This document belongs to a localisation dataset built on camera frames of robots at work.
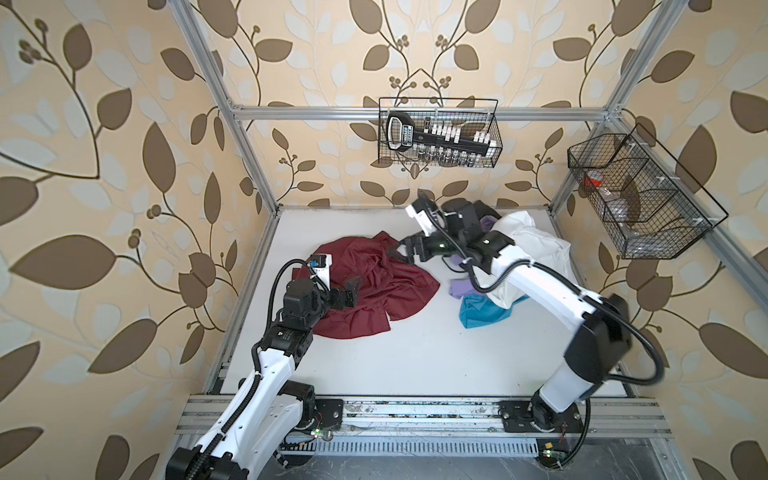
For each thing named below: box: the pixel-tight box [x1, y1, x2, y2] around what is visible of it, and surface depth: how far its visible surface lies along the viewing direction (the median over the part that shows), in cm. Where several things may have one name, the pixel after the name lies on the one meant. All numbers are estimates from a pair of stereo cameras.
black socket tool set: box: [386, 112, 498, 164], surface depth 86 cm
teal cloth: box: [459, 293, 530, 329], surface depth 93 cm
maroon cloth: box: [292, 231, 441, 339], surface depth 98 cm
